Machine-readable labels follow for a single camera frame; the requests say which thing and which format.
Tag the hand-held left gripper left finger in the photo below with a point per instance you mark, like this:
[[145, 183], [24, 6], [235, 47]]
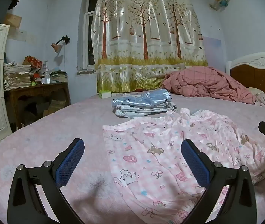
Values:
[[70, 163]]

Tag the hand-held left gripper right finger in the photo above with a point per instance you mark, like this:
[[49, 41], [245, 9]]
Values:
[[196, 165]]

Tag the pink printed pants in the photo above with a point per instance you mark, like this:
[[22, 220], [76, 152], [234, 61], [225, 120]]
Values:
[[151, 168]]

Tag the beige pillow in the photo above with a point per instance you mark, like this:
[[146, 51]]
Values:
[[254, 90]]

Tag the white and brown headboard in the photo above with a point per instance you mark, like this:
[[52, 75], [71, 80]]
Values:
[[258, 74]]

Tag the cardboard pieces under desk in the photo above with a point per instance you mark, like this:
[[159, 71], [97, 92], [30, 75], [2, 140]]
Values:
[[55, 107]]

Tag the pink checked quilt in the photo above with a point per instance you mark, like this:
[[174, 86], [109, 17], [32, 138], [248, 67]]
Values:
[[204, 84]]

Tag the green tissue box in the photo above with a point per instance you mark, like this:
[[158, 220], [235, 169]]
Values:
[[104, 94]]

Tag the dark wooden desk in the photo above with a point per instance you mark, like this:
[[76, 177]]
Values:
[[29, 91]]

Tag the folded blue satin garment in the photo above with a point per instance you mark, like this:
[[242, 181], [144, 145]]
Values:
[[141, 100]]

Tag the stack of books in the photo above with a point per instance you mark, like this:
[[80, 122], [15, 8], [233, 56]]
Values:
[[60, 77]]

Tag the clear spray bottle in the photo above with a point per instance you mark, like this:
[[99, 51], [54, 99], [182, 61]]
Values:
[[46, 77]]

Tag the stack of papers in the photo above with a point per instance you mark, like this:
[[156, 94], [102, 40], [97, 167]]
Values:
[[16, 77]]

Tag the red cardboard box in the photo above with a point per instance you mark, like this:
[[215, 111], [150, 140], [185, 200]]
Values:
[[34, 61]]

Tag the window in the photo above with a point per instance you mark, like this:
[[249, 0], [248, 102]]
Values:
[[89, 39]]

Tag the tree print curtain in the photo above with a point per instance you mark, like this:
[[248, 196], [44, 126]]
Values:
[[146, 28]]

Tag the brown cardboard box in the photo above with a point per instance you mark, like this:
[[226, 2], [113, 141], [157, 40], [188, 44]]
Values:
[[13, 19]]

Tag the pink wall lamp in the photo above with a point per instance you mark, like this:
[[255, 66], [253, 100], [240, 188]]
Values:
[[57, 47]]

